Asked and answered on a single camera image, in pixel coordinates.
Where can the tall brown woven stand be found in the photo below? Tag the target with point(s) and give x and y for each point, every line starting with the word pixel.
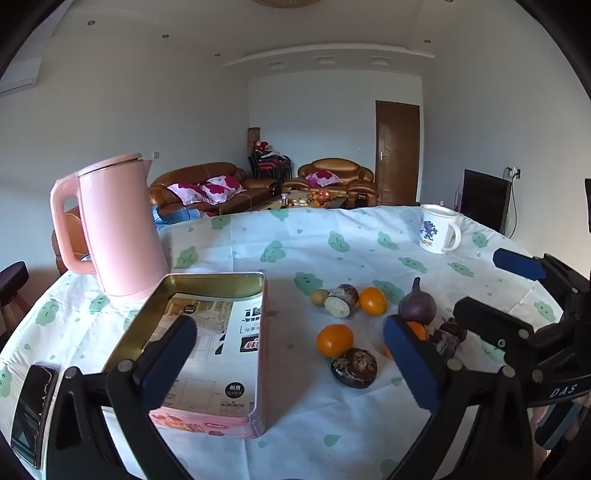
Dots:
pixel 253 134

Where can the white cloud-print tablecloth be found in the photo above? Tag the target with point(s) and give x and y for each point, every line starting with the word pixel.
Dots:
pixel 295 249

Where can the printed paper leaflet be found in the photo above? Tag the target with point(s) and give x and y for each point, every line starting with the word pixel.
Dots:
pixel 217 369

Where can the orange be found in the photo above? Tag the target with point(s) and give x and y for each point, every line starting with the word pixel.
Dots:
pixel 372 301
pixel 334 340
pixel 419 331

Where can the brown wrinkled fruit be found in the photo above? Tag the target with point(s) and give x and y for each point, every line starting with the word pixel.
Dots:
pixel 354 367

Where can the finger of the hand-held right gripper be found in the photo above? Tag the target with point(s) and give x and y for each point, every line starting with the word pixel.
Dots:
pixel 517 264
pixel 489 318

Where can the pink electric kettle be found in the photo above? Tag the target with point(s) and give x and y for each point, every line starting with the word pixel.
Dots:
pixel 120 221

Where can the brown leather sofa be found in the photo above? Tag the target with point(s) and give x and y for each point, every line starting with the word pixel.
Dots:
pixel 194 171

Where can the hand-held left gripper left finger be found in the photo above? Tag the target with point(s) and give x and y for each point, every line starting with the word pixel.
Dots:
pixel 168 355

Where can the coffee table with snacks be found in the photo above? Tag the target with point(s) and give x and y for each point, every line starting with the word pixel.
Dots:
pixel 300 201

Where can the brown leather armchair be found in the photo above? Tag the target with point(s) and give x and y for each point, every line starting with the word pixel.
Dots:
pixel 337 165

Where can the blue and white plastic bag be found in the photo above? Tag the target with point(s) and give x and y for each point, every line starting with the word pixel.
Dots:
pixel 178 216

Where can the cut dark brown fruit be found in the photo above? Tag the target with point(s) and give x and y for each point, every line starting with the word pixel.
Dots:
pixel 341 301

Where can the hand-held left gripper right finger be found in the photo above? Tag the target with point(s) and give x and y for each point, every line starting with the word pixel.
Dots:
pixel 411 364

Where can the black television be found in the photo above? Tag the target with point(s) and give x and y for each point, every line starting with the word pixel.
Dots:
pixel 485 198

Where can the metal tray with paper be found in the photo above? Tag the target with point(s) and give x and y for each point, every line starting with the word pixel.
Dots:
pixel 203 424

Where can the black chairs with red clothes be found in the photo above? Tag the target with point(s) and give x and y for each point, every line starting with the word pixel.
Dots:
pixel 270 161

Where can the purple round fruit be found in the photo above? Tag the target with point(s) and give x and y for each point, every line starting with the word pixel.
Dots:
pixel 417 304

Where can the brown leather seat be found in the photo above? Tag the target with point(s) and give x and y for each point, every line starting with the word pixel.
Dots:
pixel 69 230

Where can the black smartphone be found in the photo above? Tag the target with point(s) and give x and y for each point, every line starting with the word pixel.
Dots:
pixel 32 410

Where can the brown wooden door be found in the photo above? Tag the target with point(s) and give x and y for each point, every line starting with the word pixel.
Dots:
pixel 397 152

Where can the white air conditioner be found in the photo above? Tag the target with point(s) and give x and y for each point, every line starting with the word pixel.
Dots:
pixel 21 76

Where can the wall socket with plug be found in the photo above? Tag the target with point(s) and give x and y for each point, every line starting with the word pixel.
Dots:
pixel 513 173

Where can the dark purple stool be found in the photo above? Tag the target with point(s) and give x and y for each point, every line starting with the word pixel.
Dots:
pixel 11 281

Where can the small dark red fruit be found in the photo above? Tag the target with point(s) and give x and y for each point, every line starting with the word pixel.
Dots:
pixel 445 341

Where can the pink floral cushion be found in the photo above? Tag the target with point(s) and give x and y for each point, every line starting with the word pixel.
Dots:
pixel 322 177
pixel 224 187
pixel 184 194

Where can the small tan kiwi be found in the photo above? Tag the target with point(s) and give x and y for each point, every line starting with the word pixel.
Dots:
pixel 318 297

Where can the white mug with purple print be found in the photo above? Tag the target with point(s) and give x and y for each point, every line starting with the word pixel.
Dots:
pixel 434 230

